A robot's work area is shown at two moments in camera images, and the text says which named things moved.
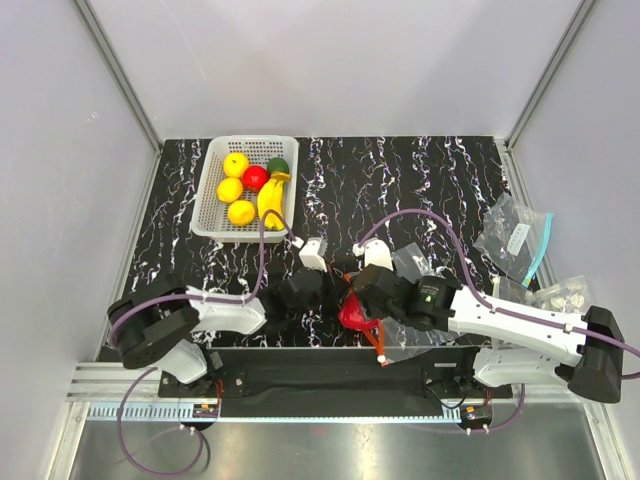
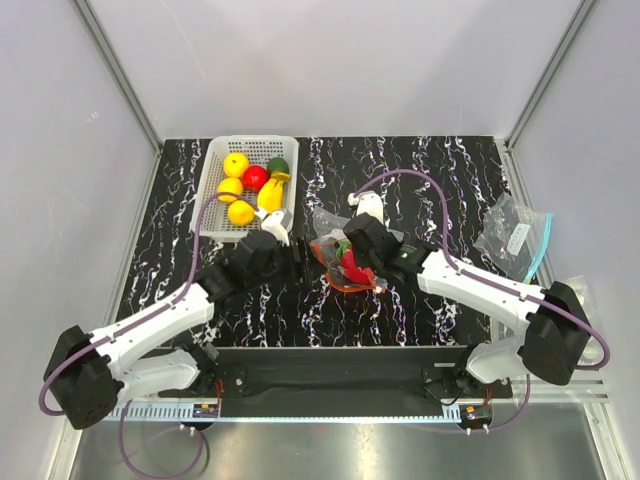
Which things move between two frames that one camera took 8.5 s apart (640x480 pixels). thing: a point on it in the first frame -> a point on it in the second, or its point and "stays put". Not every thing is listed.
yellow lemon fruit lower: (230, 189) stays put
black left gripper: (321, 302) -> (298, 271)
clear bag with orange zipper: (393, 342) -> (342, 268)
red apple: (254, 177) stays put
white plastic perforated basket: (211, 218) stays put
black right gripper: (374, 311) -> (358, 258)
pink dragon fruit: (351, 315) -> (348, 265)
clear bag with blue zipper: (511, 238) stays put
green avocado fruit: (277, 164) stays put
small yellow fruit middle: (241, 213) stays put
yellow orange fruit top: (235, 164) stays put
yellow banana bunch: (271, 195) stays put
